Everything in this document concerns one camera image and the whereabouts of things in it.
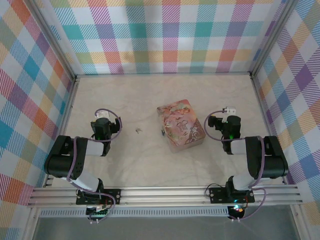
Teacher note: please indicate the pink floral tin box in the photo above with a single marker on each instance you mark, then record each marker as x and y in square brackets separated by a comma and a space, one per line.
[181, 125]

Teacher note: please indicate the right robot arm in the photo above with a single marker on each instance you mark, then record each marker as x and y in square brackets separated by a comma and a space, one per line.
[272, 162]

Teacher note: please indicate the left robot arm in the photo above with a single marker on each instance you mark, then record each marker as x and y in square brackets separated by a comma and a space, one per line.
[60, 162]

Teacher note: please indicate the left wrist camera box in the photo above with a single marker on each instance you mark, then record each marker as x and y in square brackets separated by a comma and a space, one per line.
[115, 125]

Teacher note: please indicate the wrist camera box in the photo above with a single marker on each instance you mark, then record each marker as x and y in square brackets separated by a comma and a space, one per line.
[115, 125]
[215, 123]

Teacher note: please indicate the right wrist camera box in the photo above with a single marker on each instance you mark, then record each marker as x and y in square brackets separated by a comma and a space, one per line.
[215, 123]

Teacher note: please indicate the aluminium frame rail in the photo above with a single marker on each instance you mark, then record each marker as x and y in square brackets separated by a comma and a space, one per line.
[67, 120]
[162, 73]
[265, 120]

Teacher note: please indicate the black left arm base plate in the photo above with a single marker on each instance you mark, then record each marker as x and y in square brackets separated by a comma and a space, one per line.
[115, 195]

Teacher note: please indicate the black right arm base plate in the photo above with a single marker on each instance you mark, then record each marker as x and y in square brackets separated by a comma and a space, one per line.
[216, 195]

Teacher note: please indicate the aluminium mounting rail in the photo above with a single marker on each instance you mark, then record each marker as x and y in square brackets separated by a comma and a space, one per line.
[162, 195]

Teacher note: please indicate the aluminium frame post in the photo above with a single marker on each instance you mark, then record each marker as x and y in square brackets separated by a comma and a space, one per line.
[272, 40]
[53, 40]

